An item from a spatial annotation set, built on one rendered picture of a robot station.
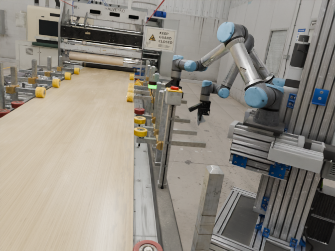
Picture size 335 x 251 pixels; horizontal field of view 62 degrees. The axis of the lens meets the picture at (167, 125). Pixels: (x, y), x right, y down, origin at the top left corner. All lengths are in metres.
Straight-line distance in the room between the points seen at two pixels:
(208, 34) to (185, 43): 0.92
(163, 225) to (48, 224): 0.51
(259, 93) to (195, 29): 9.33
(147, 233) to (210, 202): 0.68
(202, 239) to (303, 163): 1.01
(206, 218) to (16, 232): 0.51
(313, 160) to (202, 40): 9.48
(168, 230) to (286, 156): 0.77
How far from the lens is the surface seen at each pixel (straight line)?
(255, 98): 1.56
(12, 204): 1.00
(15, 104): 2.14
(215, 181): 0.64
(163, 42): 4.34
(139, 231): 1.31
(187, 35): 10.74
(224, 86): 2.06
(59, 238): 0.85
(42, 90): 2.31
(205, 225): 0.70
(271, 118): 1.70
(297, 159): 1.62
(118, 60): 4.37
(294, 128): 1.91
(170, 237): 1.18
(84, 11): 4.70
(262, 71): 2.27
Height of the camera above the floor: 1.44
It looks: 17 degrees down
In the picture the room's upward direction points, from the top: 7 degrees clockwise
